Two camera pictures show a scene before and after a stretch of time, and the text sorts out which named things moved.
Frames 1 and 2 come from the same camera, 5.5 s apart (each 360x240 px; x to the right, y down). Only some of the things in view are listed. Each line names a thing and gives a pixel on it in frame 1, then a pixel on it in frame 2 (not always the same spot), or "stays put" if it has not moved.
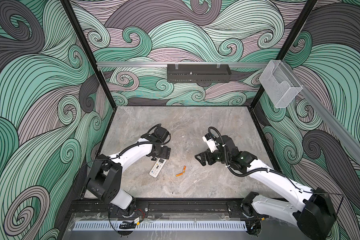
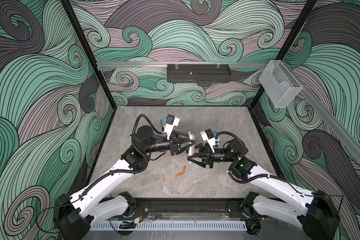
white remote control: (158, 167) → (192, 137)
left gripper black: (165, 154) → (174, 146)
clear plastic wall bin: (279, 84) stays put
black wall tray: (199, 73) stays put
